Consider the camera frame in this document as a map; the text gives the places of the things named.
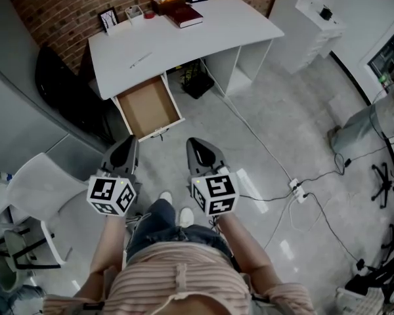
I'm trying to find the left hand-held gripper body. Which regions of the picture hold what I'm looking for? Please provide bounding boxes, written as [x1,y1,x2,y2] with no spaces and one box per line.
[87,165,142,217]

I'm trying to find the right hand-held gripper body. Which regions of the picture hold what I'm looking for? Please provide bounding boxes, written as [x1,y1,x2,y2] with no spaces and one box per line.
[187,164,240,217]

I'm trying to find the white drawer with brown bottom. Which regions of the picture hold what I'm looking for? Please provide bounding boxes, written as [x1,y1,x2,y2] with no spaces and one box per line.
[110,73,186,143]

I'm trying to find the silver pen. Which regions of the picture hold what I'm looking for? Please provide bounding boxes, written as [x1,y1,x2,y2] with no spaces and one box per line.
[129,52,153,69]

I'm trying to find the person's right forearm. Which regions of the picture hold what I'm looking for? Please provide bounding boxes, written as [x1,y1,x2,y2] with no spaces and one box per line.
[216,212,285,290]

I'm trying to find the person's left forearm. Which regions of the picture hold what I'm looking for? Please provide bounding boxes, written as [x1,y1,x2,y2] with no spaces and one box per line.
[74,212,126,298]

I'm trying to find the white desk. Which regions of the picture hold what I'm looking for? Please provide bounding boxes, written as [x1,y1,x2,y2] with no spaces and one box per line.
[85,0,286,102]

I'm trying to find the black office chair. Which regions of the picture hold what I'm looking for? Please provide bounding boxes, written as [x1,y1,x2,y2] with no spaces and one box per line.
[370,154,394,210]

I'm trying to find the person's right white shoe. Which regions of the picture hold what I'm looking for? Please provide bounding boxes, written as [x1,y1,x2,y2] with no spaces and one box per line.
[179,207,195,228]

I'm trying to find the person's blue jeans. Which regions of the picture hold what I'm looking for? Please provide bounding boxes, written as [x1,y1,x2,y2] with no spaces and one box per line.
[126,198,236,268]

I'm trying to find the white plastic chair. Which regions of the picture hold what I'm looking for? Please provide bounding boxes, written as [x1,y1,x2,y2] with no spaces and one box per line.
[6,152,90,266]

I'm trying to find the white power strip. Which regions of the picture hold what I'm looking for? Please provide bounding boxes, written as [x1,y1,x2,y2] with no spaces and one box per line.
[288,177,308,204]

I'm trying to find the person's striped shirt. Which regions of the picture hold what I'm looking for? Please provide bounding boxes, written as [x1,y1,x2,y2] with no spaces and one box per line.
[42,241,318,315]

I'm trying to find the grey cabinet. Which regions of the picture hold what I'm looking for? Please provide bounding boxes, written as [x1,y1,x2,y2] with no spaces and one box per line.
[0,57,103,177]

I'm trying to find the dark red book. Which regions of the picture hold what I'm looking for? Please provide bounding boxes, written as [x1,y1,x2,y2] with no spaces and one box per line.
[165,4,204,29]

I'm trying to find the white pen holder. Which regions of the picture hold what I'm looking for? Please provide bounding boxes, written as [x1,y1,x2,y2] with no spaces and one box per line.
[124,5,144,25]

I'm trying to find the wooden tissue box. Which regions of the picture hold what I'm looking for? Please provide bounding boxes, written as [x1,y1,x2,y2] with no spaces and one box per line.
[150,0,186,15]

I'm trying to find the white shelf unit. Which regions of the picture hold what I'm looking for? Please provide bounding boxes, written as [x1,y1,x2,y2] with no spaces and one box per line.
[268,0,348,75]

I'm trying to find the window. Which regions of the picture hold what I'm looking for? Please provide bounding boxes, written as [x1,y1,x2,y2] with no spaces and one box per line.
[366,40,394,90]

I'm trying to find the long white cable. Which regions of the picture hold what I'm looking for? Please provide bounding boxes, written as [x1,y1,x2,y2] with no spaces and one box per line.
[200,58,294,182]

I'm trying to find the thin black cable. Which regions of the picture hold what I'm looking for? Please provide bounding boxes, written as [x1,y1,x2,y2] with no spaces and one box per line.
[239,192,295,203]

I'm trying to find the looped white cable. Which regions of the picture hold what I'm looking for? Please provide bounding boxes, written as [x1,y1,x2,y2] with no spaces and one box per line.
[264,200,305,251]

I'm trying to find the black cable with adapter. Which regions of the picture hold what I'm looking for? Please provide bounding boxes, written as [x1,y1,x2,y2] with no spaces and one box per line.
[300,136,394,190]
[304,192,368,272]

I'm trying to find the tree picture frame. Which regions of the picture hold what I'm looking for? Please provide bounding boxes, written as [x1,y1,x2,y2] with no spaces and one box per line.
[97,7,120,33]

